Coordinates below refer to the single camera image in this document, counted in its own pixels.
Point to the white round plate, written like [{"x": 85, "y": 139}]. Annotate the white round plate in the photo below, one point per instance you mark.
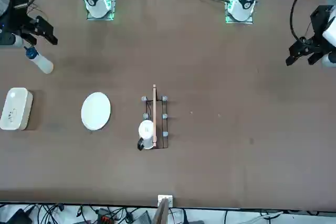
[{"x": 95, "y": 111}]

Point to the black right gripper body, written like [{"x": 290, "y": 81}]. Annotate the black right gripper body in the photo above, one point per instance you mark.
[{"x": 17, "y": 19}]

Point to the black orange connector block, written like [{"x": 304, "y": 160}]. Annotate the black orange connector block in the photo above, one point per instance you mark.
[{"x": 106, "y": 218}]

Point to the upright frame post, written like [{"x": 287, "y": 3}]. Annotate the upright frame post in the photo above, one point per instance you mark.
[{"x": 161, "y": 212}]

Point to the transparent blue-capped sauce bottle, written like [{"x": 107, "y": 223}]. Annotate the transparent blue-capped sauce bottle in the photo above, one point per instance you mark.
[{"x": 42, "y": 62}]

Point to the cream rectangular lidded box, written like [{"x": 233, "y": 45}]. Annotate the cream rectangular lidded box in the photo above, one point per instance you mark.
[{"x": 14, "y": 110}]

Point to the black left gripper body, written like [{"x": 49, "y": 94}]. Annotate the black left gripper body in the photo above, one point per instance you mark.
[{"x": 320, "y": 20}]

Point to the white post foot bracket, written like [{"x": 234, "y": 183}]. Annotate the white post foot bracket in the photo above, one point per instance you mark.
[{"x": 165, "y": 197}]

